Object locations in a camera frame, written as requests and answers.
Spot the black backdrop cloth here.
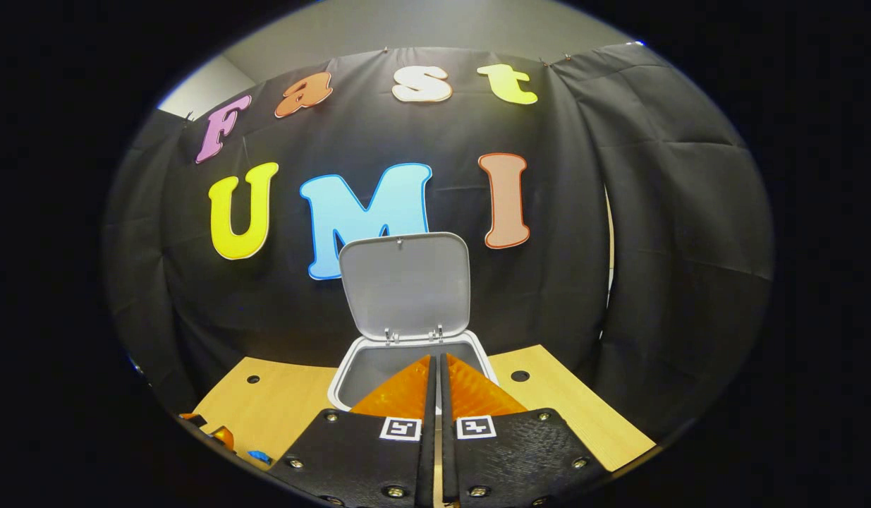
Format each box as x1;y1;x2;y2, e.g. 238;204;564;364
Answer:
102;42;774;442

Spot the white desktop garbage bin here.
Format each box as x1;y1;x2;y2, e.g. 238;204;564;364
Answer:
327;232;499;413

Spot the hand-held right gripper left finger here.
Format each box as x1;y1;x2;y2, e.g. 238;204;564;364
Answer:
266;354;437;508

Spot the wooden desktop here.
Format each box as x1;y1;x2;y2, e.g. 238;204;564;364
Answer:
188;344;656;508

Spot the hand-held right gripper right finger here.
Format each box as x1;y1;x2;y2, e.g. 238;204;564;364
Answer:
439;353;609;506

